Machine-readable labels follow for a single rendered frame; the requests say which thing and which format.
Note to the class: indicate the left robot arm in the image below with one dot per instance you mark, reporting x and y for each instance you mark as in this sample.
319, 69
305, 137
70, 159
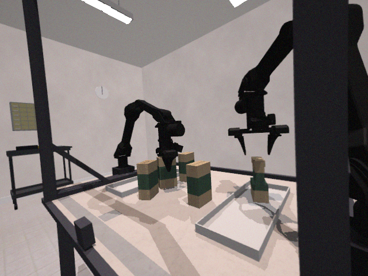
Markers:
166, 128

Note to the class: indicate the brown rectangular block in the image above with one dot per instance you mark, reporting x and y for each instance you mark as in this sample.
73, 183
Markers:
166, 179
260, 188
147, 177
199, 187
183, 159

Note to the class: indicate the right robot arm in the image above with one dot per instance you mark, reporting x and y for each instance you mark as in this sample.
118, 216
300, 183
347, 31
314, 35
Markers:
257, 79

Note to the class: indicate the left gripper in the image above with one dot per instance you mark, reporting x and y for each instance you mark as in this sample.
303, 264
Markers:
165, 144

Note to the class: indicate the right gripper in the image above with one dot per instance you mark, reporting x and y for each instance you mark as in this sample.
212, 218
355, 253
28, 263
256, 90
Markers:
274, 130

